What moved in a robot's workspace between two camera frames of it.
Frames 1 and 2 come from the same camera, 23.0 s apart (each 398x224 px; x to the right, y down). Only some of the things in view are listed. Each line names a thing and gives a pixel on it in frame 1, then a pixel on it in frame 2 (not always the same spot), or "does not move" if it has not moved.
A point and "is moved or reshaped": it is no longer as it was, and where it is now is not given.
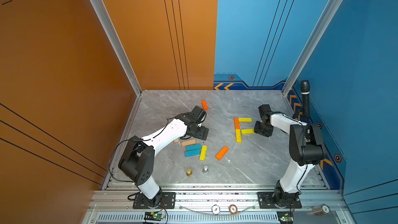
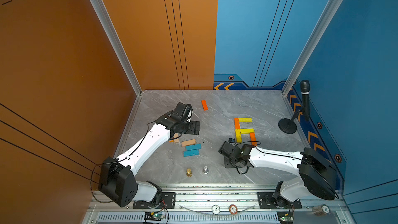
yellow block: x=247 y=131 does not move
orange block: x=237 y=124 does not move
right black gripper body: x=263 y=130 to x=230 y=163
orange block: x=222 y=153 is moved or reshaped
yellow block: x=245 y=120 does not move
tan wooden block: x=185 y=143 does not move
